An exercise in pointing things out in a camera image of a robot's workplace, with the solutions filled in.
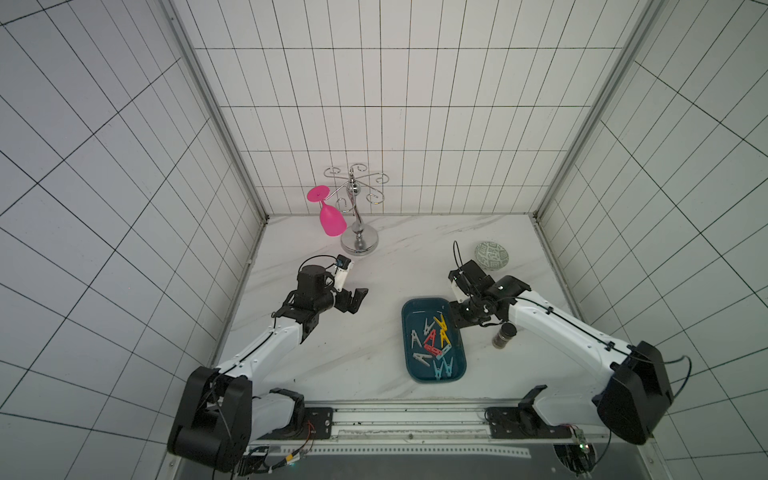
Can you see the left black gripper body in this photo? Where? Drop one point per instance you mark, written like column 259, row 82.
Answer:
column 328, row 298

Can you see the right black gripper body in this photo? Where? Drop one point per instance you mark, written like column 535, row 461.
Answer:
column 470, row 283

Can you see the yellow clothespin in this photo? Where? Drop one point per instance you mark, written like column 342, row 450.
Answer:
column 444, row 339

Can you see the grey clothespin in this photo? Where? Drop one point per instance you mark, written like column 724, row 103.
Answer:
column 428, row 327
column 424, row 359
column 415, row 342

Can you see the red clothespin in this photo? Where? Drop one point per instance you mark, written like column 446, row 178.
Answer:
column 429, row 344

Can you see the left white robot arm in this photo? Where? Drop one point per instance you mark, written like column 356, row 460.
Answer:
column 221, row 409

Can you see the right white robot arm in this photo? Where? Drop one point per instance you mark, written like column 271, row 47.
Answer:
column 610, row 382

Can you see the teal plastic storage box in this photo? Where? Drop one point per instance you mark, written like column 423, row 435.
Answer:
column 413, row 314

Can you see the small dark cylinder jar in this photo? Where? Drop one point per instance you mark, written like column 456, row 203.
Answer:
column 504, row 336

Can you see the chrome glass holder stand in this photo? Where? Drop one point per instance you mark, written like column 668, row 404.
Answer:
column 359, row 239

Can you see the pink plastic wine glass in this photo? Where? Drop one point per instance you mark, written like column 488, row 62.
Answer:
column 331, row 219

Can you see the teal clothespin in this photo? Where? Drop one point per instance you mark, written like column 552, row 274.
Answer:
column 443, row 369

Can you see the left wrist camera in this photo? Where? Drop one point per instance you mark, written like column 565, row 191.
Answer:
column 342, row 266

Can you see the metal base rail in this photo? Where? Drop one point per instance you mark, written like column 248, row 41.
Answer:
column 413, row 427

